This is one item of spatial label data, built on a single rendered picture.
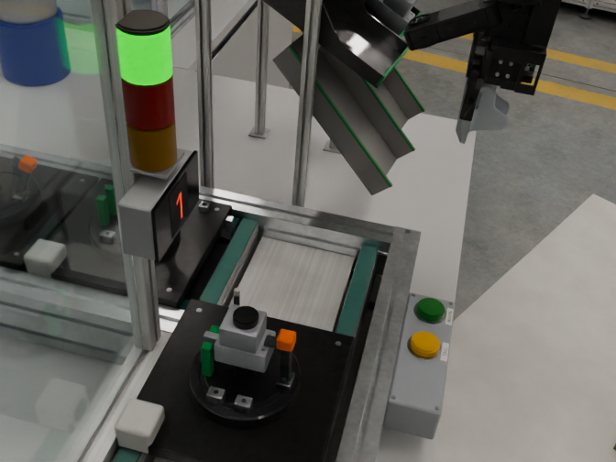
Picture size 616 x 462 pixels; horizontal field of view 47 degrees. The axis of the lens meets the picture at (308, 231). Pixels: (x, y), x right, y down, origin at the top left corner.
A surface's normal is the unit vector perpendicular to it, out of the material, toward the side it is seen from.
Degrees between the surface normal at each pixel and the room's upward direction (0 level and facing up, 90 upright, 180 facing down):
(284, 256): 0
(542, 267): 0
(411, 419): 90
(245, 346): 90
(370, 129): 45
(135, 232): 90
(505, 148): 1
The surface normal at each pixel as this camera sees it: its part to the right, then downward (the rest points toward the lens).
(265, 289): 0.07, -0.77
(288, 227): -0.25, 0.60
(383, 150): 0.70, -0.33
